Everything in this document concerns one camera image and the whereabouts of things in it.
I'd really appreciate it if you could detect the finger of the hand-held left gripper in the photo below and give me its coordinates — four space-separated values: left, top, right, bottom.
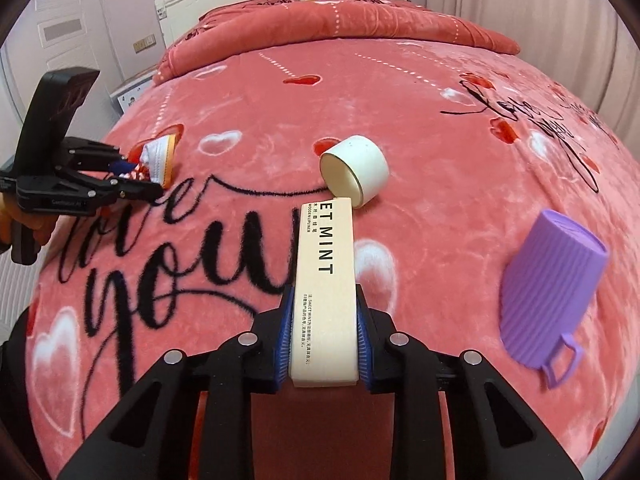
55 175 164 216
62 139 123 173

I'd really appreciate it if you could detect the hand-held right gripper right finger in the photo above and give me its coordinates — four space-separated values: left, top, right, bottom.
355 284 585 480

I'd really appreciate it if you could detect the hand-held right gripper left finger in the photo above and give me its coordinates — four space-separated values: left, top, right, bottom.
57 284 297 480

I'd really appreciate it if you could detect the beige long box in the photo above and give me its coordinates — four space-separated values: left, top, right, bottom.
289 197 360 389

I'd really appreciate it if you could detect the person's left hand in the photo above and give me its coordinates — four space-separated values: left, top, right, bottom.
0 195 57 257

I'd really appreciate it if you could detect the white nightstand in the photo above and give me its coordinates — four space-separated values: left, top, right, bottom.
109 67 161 116

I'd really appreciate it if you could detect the white door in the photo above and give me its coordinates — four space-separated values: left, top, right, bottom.
0 0 118 106

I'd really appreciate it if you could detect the beige tape roll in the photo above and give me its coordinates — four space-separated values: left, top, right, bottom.
319 135 390 209

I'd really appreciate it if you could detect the purple ribbed cup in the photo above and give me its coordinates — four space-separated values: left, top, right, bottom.
499 209 611 391

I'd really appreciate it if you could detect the red heart printed blanket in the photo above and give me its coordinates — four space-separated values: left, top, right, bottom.
25 35 640 480

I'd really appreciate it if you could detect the red folded quilt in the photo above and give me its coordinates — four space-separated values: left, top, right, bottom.
152 0 521 86

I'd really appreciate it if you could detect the pink curtain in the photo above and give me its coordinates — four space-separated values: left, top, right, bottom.
425 0 640 131

